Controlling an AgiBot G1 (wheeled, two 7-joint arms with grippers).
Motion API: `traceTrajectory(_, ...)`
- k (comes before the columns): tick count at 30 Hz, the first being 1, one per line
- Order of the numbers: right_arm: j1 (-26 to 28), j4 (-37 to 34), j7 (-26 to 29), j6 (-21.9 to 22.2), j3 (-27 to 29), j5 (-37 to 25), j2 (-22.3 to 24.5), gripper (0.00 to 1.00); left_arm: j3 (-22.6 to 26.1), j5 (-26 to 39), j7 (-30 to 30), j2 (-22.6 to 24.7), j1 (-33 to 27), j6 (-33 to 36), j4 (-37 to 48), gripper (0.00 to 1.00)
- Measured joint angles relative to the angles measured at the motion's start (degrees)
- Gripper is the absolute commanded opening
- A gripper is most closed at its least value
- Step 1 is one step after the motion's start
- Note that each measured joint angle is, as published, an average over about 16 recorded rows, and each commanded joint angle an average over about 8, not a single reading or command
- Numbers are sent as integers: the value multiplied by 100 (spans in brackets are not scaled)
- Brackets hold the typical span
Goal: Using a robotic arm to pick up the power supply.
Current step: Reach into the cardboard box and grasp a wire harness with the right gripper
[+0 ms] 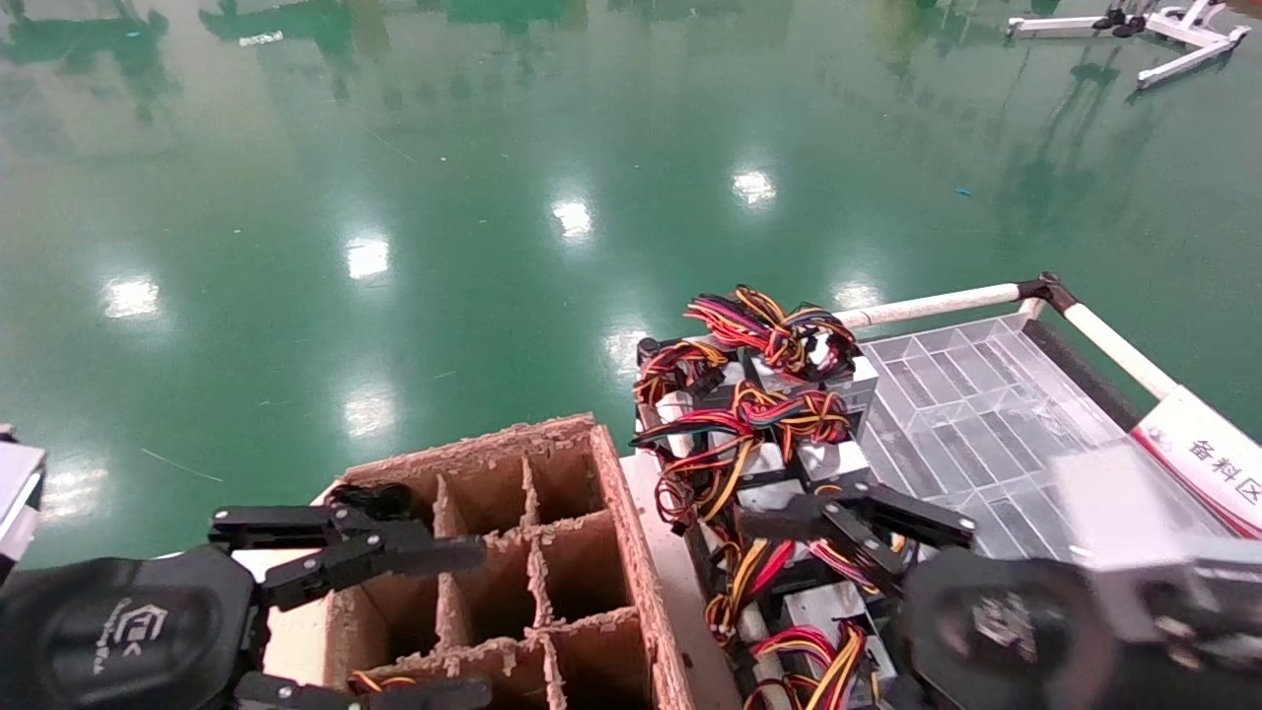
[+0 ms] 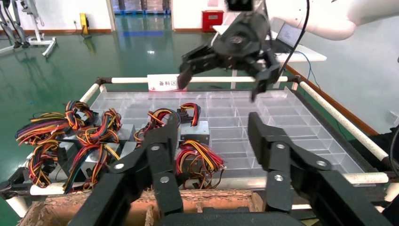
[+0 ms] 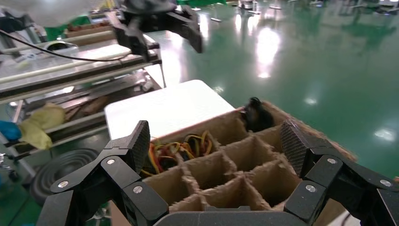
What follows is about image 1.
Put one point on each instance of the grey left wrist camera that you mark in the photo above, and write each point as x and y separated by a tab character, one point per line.
15	493

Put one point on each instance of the white red printed sign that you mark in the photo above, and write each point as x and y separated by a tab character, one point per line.
1203	463

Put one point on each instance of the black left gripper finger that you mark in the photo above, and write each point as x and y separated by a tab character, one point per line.
414	698

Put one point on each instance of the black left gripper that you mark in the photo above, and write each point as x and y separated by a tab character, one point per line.
118	631

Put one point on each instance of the clear plastic compartment tray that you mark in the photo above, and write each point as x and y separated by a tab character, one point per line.
966	414

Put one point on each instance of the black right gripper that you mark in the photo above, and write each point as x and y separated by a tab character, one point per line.
996	631

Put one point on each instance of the silver power supply unit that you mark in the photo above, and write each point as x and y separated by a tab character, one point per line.
828	461

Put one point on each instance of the brown cardboard divider box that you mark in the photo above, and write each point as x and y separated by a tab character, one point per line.
636	552

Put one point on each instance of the white metal floor stand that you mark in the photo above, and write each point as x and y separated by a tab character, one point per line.
1055	27

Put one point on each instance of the white tube cart frame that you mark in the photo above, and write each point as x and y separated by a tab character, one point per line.
927	306

